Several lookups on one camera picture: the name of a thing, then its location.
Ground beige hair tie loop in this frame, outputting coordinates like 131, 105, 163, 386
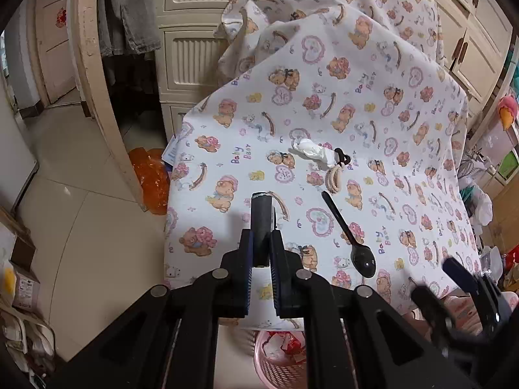
324, 163, 345, 194

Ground curved wooden frame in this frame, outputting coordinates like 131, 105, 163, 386
67, 0, 147, 211

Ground grey hanging jeans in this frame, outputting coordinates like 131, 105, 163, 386
97, 0, 161, 57

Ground orange plastic bag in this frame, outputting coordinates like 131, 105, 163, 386
128, 147, 170, 215

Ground crumpled white tissue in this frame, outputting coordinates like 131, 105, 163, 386
292, 138, 339, 169

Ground white tissue in basket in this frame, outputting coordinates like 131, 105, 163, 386
260, 333, 289, 363

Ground dark grey cylindrical tube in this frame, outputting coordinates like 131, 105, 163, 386
251, 192, 276, 268

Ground pink plastic trash basket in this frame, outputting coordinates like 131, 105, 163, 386
254, 331, 308, 388

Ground bear print table cloth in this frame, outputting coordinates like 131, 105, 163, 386
164, 0, 481, 313

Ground cream wardrobe with handles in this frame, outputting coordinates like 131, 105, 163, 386
435, 0, 513, 126

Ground cream panelled cabinet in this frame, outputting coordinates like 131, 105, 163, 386
155, 0, 229, 140

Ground red wrapper in basket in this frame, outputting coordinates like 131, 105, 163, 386
269, 331, 306, 360

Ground black plastic spoon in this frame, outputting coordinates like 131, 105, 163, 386
321, 191, 377, 278

